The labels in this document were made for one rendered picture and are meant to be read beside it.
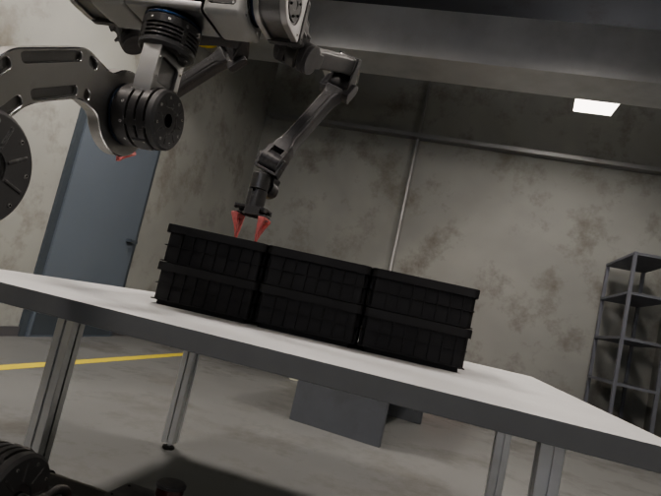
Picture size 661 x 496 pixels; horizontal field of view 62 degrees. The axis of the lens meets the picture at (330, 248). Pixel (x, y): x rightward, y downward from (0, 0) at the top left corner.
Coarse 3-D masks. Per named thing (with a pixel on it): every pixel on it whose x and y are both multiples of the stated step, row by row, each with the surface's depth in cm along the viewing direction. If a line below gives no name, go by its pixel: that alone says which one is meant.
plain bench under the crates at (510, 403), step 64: (64, 320) 170; (128, 320) 103; (192, 320) 123; (64, 384) 170; (192, 384) 261; (320, 384) 94; (384, 384) 92; (448, 384) 106; (512, 384) 153; (576, 448) 85; (640, 448) 83
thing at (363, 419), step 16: (304, 384) 378; (304, 400) 376; (320, 400) 372; (336, 400) 368; (352, 400) 364; (368, 400) 360; (304, 416) 373; (320, 416) 369; (336, 416) 365; (352, 416) 362; (368, 416) 358; (384, 416) 354; (400, 416) 479; (416, 416) 474; (336, 432) 363; (352, 432) 360; (368, 432) 356
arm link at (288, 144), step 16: (320, 96) 176; (336, 96) 177; (352, 96) 181; (304, 112) 172; (320, 112) 173; (304, 128) 169; (272, 144) 166; (288, 144) 166; (272, 160) 163; (288, 160) 168
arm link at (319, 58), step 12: (276, 48) 144; (312, 48) 141; (300, 60) 142; (312, 60) 144; (324, 60) 156; (336, 60) 163; (348, 60) 171; (360, 60) 176; (300, 72) 145; (312, 72) 147; (336, 72) 169; (348, 72) 174; (336, 84) 179; (348, 84) 178
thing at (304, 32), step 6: (306, 12) 132; (306, 18) 133; (306, 24) 134; (306, 30) 135; (300, 36) 132; (306, 36) 136; (270, 42) 134; (276, 42) 133; (282, 42) 133; (288, 42) 132; (294, 42) 132; (300, 42) 132; (294, 48) 140
